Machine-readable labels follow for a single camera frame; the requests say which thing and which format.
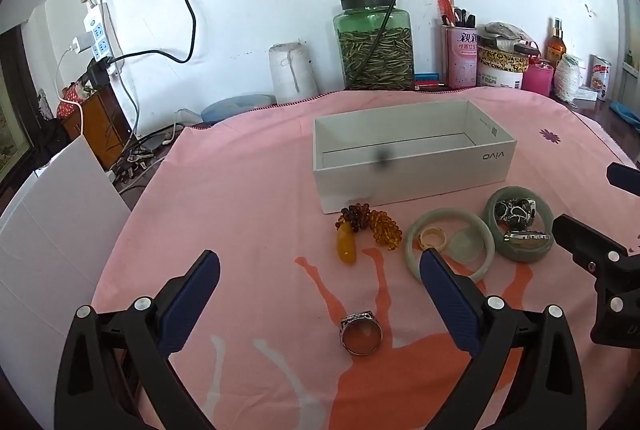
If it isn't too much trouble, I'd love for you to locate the green glass jar of seeds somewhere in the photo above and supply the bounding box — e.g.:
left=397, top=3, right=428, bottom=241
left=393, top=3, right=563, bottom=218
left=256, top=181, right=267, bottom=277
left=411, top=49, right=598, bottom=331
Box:
left=333, top=0, right=415, bottom=91

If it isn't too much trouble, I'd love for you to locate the black power plug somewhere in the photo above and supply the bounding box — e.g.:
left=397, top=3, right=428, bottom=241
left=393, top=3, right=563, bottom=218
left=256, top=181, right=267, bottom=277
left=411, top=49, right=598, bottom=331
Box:
left=86, top=60, right=112, bottom=90

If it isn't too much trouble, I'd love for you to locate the white thread spool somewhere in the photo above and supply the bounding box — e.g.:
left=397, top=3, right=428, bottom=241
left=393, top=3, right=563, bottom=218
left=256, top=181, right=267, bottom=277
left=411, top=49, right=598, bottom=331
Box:
left=268, top=42, right=320, bottom=104

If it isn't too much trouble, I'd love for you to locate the white cardboard box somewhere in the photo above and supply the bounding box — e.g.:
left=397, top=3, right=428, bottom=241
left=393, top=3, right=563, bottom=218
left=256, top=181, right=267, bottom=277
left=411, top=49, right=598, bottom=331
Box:
left=313, top=99, right=517, bottom=216

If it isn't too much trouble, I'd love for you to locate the gold ring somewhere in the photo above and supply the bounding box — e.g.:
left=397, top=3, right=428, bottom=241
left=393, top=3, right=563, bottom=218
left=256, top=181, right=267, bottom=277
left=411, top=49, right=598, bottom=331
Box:
left=419, top=228, right=447, bottom=251

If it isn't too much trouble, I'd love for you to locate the silver ring with orange stone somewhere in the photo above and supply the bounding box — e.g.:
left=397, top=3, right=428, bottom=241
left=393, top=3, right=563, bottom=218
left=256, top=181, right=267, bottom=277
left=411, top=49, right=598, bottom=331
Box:
left=340, top=310, right=384, bottom=356

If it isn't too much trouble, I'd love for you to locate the pink tin pen holder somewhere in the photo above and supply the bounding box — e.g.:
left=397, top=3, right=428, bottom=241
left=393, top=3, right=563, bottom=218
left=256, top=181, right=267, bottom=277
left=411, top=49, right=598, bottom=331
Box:
left=441, top=22, right=481, bottom=90

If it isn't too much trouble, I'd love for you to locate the thick green jade bangle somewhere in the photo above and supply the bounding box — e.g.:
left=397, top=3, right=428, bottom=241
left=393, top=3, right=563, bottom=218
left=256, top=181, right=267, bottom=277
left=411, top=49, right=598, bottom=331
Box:
left=483, top=186, right=555, bottom=264

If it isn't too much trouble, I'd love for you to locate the amber bead bracelet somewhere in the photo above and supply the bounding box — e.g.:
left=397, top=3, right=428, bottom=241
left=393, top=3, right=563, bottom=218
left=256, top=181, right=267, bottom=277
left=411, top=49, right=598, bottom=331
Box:
left=370, top=209, right=403, bottom=252

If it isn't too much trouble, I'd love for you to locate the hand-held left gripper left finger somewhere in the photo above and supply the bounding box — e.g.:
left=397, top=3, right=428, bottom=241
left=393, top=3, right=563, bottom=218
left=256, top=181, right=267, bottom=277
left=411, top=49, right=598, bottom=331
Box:
left=54, top=250, right=221, bottom=430

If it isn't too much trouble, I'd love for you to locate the red label tin can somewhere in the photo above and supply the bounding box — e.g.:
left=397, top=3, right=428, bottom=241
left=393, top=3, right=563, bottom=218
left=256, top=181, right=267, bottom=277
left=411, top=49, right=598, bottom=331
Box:
left=589, top=55, right=614, bottom=101

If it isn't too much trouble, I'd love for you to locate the pink plastic cup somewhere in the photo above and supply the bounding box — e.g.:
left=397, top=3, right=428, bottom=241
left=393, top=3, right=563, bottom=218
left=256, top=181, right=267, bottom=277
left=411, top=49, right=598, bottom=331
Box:
left=521, top=60, right=555, bottom=96

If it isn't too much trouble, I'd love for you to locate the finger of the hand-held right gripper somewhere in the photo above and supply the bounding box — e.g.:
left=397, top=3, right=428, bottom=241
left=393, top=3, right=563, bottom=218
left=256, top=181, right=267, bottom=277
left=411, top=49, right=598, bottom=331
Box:
left=606, top=162, right=640, bottom=197
left=552, top=213, right=640, bottom=346

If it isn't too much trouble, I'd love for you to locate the white foam board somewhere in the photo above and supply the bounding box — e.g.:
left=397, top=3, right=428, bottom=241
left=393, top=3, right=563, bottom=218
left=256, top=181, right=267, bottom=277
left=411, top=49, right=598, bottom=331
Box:
left=0, top=135, right=132, bottom=430

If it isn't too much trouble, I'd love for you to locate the white twine ball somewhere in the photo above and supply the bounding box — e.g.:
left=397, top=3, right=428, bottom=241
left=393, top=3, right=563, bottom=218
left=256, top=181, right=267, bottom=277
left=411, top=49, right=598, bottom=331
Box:
left=555, top=54, right=586, bottom=104

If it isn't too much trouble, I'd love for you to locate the pale jade disc pendant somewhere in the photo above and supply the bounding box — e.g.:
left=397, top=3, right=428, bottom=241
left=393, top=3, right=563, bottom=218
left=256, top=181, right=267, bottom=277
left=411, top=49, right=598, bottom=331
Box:
left=446, top=230, right=484, bottom=264

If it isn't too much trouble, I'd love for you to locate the thin light jade bangle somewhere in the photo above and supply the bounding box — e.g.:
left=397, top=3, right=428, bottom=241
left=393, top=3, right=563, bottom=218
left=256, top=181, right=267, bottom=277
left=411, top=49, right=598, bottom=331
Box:
left=404, top=207, right=496, bottom=284

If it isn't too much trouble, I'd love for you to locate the brown wooden cabinet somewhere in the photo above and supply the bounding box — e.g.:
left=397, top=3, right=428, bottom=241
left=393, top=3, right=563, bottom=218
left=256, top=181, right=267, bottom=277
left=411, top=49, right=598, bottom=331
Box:
left=79, top=82, right=132, bottom=171

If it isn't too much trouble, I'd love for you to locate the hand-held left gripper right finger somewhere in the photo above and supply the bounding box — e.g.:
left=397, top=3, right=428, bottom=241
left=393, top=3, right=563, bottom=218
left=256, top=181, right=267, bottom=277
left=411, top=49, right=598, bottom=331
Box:
left=419, top=249, right=587, bottom=430

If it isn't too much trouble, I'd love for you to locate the amber glass bottle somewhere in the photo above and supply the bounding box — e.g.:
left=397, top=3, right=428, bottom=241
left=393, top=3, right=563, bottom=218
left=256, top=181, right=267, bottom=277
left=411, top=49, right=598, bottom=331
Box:
left=545, top=17, right=568, bottom=68

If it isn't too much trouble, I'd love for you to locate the white can with yellow band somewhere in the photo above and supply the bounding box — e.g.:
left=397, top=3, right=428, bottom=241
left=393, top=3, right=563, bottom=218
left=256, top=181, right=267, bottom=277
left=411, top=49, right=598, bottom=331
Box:
left=477, top=44, right=530, bottom=92

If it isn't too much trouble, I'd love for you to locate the dark red bead bracelet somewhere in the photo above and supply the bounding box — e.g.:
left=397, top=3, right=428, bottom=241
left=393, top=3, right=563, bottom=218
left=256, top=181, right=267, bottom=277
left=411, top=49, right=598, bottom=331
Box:
left=341, top=204, right=373, bottom=232

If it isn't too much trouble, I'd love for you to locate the plain silver ring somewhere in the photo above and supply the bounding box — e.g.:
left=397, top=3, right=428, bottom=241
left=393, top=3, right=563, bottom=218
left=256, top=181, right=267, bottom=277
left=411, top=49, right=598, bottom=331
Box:
left=502, top=230, right=551, bottom=246

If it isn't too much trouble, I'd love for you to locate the white power strip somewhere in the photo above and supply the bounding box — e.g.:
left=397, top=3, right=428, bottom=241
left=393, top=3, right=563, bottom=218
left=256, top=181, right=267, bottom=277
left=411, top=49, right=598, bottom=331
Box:
left=81, top=2, right=117, bottom=76

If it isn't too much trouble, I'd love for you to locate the pink printed tablecloth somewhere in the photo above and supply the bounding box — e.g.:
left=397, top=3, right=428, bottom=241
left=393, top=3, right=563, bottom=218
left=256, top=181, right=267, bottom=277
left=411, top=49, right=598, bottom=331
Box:
left=92, top=87, right=640, bottom=430

